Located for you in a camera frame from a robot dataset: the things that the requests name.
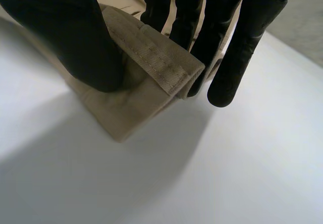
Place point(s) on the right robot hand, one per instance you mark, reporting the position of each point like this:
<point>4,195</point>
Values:
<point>75,37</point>

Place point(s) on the beige shorts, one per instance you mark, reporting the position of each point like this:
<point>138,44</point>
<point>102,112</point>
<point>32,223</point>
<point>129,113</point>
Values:
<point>141,108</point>

